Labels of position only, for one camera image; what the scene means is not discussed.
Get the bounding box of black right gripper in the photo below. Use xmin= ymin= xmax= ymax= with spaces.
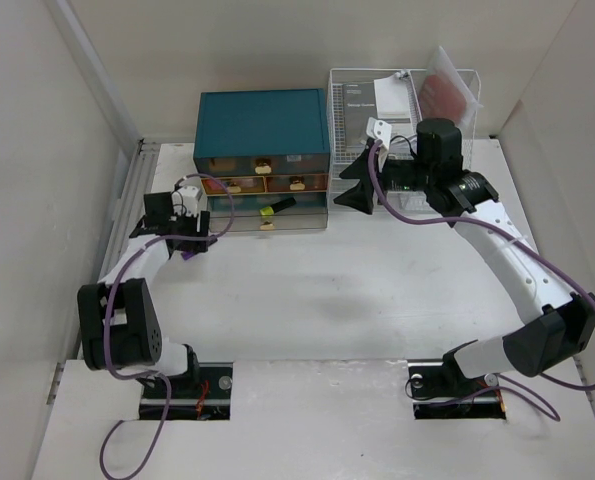
xmin=333 ymin=146 xmax=435 ymax=215

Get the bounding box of black purple highlighter marker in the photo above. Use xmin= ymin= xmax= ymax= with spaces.
xmin=181 ymin=252 xmax=198 ymax=261

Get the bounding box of grey Canon setup guide booklet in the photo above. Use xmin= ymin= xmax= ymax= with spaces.
xmin=342 ymin=71 xmax=419 ymax=149

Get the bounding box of pink yellow highlighter marker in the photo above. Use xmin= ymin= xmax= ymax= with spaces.
xmin=259 ymin=197 xmax=297 ymax=217

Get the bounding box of teal drawer organizer box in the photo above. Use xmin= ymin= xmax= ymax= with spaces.
xmin=193 ymin=89 xmax=331 ymax=232

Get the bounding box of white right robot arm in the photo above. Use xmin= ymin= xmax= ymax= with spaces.
xmin=334 ymin=117 xmax=595 ymax=399

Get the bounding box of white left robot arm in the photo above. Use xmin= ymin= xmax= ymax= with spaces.
xmin=77 ymin=187 xmax=216 ymax=397

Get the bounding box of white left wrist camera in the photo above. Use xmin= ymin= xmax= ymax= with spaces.
xmin=171 ymin=185 xmax=205 ymax=217

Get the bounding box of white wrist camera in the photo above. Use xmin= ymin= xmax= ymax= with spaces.
xmin=171 ymin=185 xmax=205 ymax=217
xmin=365 ymin=117 xmax=392 ymax=164

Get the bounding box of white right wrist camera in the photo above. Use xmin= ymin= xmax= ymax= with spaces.
xmin=365 ymin=117 xmax=392 ymax=164

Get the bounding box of white wire mesh file rack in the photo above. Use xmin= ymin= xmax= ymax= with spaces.
xmin=327 ymin=68 xmax=481 ymax=216

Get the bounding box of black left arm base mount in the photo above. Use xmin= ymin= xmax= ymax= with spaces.
xmin=138 ymin=363 xmax=234 ymax=421

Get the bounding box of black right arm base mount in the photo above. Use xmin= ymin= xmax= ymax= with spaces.
xmin=405 ymin=359 xmax=506 ymax=420

